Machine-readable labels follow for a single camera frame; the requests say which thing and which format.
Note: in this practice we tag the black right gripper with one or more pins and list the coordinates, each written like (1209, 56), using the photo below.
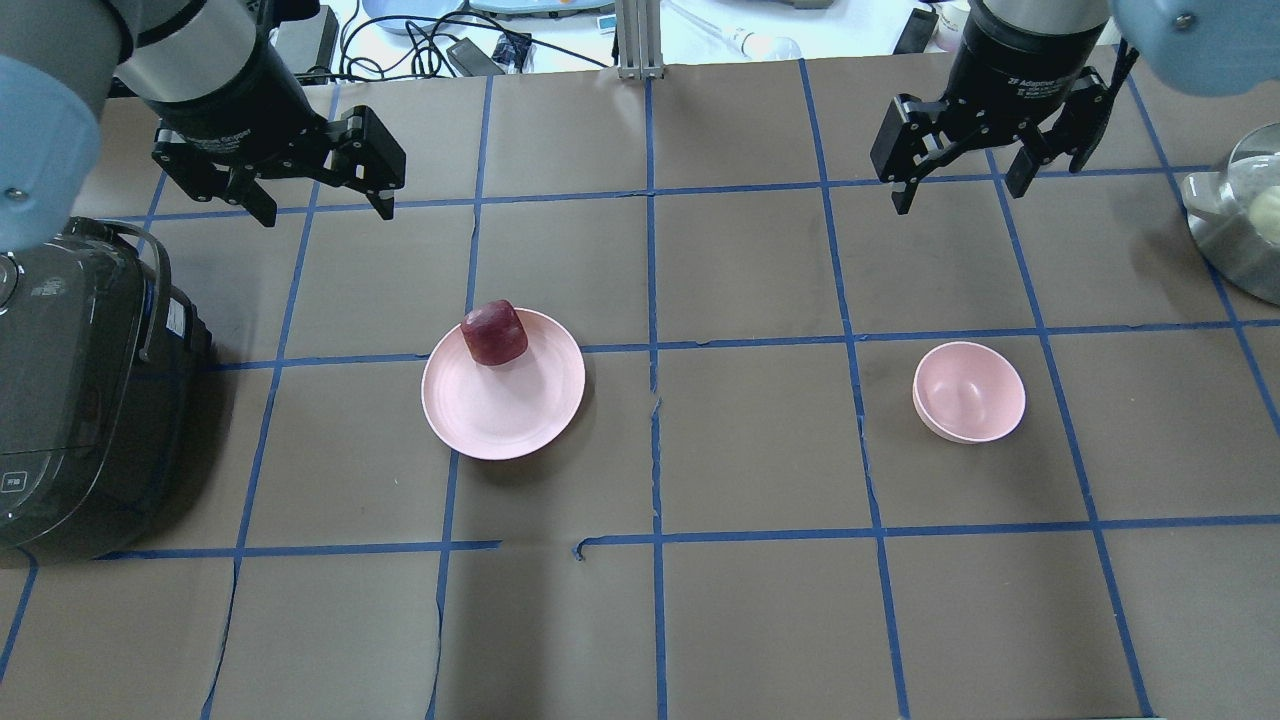
(1010, 72)

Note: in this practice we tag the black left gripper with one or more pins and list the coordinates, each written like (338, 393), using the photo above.
(232, 108)

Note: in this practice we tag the red apple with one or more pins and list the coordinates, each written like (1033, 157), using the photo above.
(494, 333)

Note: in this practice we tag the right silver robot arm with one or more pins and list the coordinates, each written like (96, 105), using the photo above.
(1199, 48)

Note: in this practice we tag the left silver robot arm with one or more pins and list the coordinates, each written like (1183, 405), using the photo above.
(60, 60)

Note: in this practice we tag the pink bowl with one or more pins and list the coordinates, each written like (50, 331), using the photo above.
(968, 393)

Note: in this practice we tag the pink plate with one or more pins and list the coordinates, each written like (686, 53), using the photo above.
(498, 413)

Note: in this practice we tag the steel pot with glass lid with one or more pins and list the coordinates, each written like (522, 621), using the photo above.
(1216, 202)

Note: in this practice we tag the light bulb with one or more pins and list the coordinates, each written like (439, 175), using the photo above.
(756, 46)

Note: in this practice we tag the dark grey rice cooker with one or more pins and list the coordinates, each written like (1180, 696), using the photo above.
(98, 350)

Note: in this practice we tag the white bun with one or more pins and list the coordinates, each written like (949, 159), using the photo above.
(1263, 213)

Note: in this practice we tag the aluminium frame post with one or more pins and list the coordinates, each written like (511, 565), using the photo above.
(637, 40)

